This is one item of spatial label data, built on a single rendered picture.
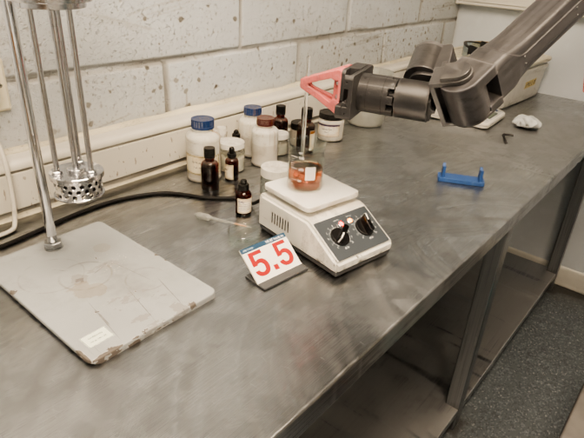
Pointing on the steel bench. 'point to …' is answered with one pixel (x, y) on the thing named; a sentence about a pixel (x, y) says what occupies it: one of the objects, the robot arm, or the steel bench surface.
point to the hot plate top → (323, 197)
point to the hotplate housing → (288, 221)
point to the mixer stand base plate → (101, 290)
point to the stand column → (30, 124)
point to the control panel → (359, 242)
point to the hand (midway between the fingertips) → (306, 82)
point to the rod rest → (461, 177)
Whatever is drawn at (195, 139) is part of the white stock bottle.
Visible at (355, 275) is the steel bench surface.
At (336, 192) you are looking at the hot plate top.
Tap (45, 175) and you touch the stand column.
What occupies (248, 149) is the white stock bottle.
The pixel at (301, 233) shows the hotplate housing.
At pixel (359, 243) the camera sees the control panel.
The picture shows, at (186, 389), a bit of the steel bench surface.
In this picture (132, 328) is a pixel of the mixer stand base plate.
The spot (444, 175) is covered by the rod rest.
